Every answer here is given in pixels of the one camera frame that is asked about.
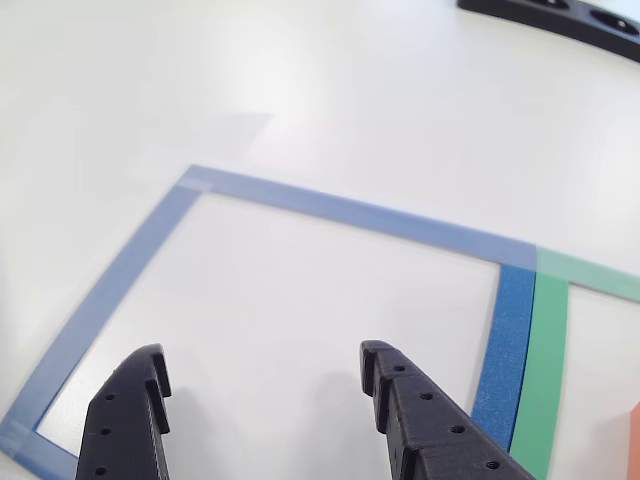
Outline blue tape square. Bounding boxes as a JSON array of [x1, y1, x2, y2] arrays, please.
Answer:
[[0, 163, 539, 480]]

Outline green tape square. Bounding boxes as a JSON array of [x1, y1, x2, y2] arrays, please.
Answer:
[[509, 244, 640, 480]]

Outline orange block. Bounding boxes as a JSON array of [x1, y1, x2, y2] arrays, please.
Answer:
[[627, 399, 640, 480]]

